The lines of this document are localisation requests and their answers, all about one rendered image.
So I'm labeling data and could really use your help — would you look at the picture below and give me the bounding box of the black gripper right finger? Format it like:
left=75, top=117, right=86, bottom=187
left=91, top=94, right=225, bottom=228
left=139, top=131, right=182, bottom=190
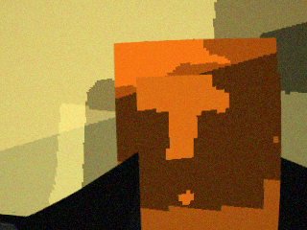
left=277, top=157, right=307, bottom=230

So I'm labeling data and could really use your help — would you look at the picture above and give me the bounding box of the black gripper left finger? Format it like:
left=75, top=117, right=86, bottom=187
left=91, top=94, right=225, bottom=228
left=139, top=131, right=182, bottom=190
left=0, top=152, right=142, bottom=230

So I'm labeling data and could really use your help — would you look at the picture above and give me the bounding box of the yellow panel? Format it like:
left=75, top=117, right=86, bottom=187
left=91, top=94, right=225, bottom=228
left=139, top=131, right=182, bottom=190
left=0, top=0, right=307, bottom=218

